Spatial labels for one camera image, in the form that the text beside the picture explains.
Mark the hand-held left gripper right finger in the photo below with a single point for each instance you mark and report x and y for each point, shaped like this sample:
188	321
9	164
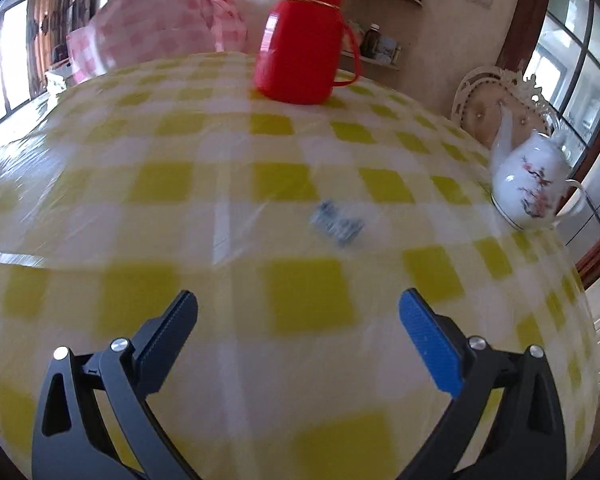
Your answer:
430	345

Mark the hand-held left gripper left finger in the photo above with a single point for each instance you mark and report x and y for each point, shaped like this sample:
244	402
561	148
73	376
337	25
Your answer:
167	340

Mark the blue white candy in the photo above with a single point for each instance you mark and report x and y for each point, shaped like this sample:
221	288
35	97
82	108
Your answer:
336	222

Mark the yellow checkered tablecloth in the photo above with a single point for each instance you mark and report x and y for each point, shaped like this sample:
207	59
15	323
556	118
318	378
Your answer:
290	290

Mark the white floral teapot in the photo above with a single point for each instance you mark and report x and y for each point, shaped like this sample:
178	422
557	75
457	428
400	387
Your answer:
530	185

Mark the small slim bottle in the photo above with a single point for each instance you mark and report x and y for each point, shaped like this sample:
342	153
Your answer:
397	55

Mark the blue white small box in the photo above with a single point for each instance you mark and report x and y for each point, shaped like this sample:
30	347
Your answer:
387	49

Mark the brown glass bottle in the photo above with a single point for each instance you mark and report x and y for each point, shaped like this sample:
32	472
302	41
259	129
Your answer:
370	42

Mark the pink checkered food cover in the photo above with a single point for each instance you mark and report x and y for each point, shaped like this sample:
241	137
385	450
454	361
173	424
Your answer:
145	25

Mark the red thermos jug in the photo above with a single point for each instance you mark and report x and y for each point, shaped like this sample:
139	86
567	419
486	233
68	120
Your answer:
300	50

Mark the pink checkered cloth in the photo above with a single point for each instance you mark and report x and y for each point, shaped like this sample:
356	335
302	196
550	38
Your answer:
228	22

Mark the wooden framed glass door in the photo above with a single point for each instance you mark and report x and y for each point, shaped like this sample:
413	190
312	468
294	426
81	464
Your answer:
570	35

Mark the flat screen television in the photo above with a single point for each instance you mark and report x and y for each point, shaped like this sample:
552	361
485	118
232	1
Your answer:
82	5

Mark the brown patterned curtain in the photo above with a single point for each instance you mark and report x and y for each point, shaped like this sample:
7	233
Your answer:
45	15

